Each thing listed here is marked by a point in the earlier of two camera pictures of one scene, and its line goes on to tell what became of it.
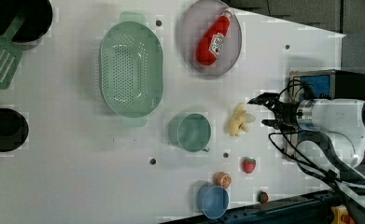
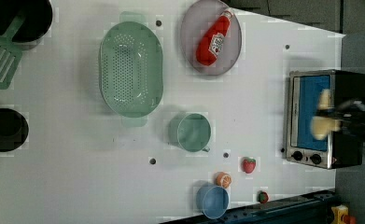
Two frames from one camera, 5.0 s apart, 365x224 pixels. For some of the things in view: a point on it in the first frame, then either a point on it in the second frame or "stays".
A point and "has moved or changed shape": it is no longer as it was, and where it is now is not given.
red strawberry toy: (248, 164) stays
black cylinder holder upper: (38, 15) stays
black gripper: (285, 113) → (360, 119)
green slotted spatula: (2, 56) stays
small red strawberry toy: (262, 197) stays
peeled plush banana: (238, 120) has moved or changed shape
